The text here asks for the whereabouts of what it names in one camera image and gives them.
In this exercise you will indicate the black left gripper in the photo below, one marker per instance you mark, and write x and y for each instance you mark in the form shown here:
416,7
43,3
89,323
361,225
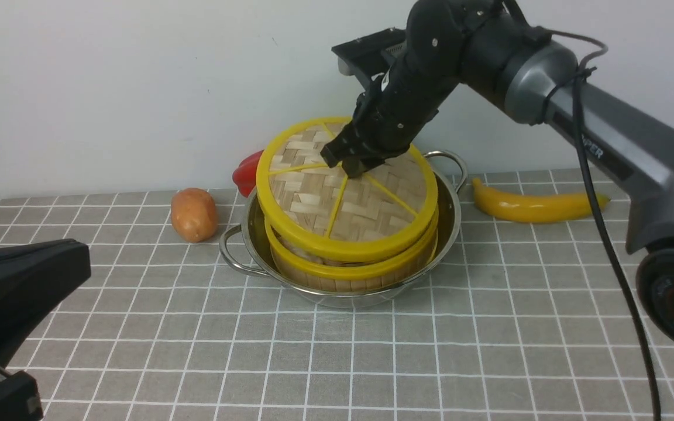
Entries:
34,279

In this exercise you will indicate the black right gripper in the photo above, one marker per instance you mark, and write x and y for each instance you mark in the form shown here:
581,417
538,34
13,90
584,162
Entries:
447,43

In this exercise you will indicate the woven bamboo steamer lid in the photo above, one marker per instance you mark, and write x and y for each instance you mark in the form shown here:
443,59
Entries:
319,209

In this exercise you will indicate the bamboo steamer basket yellow rim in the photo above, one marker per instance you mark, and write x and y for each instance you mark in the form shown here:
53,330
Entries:
344,277

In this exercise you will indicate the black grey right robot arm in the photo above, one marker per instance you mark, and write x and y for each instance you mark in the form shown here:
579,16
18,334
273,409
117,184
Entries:
544,82

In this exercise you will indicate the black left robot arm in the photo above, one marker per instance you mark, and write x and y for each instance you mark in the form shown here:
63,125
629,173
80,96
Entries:
19,396

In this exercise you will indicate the stainless steel pot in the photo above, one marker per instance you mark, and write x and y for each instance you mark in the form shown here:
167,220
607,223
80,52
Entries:
258,247

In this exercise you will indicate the red bell pepper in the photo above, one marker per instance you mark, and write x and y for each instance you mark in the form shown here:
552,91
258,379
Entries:
244,177

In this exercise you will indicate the yellow banana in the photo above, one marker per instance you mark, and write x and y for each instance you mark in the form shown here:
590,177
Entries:
533,209

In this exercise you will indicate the brown potato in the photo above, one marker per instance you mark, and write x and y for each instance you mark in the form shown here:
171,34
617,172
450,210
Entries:
194,215

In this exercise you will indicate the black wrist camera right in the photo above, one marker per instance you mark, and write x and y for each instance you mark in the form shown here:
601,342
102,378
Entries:
369,56

